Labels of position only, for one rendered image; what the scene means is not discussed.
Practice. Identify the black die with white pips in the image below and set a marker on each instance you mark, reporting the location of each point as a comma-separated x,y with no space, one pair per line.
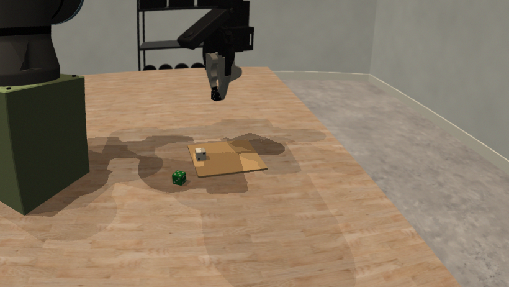
215,95

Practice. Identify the beige and black die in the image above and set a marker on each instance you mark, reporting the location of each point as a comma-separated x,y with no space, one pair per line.
200,154

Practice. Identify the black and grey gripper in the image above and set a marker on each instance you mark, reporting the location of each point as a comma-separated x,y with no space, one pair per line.
221,65

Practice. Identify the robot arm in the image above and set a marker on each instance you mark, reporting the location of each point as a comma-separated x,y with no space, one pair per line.
27,54

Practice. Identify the green die with white pips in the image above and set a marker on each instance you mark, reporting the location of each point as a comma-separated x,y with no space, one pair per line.
179,177

